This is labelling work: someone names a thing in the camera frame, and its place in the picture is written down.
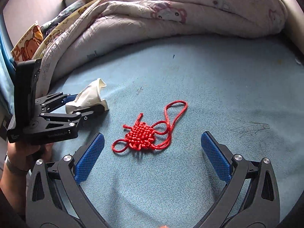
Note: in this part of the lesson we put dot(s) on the person's left forearm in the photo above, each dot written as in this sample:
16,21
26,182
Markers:
11,185

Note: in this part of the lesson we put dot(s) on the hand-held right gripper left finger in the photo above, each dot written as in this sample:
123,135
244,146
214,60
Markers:
91,154

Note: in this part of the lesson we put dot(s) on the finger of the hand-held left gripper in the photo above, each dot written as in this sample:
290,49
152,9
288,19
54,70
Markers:
68,117
53,101

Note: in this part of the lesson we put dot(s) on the white paper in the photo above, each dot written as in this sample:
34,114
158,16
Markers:
87,95

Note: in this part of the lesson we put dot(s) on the cartoon bear pillow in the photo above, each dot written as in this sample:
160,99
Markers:
28,47

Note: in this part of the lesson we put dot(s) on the red knot ornament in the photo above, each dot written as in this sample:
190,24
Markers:
142,135

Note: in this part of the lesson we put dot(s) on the cartoon print quilt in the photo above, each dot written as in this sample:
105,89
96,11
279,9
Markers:
166,28

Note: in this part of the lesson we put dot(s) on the grey wristband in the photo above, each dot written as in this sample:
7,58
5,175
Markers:
14,167

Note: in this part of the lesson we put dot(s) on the person's left hand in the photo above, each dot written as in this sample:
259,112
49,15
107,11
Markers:
21,150

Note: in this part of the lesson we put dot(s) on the dark clothing pile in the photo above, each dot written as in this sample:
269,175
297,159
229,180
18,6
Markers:
51,25

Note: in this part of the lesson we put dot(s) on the blue pleated curtain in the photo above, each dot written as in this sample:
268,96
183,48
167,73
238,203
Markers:
4,76

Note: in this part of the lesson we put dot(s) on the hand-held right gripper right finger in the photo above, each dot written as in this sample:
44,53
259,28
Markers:
215,155

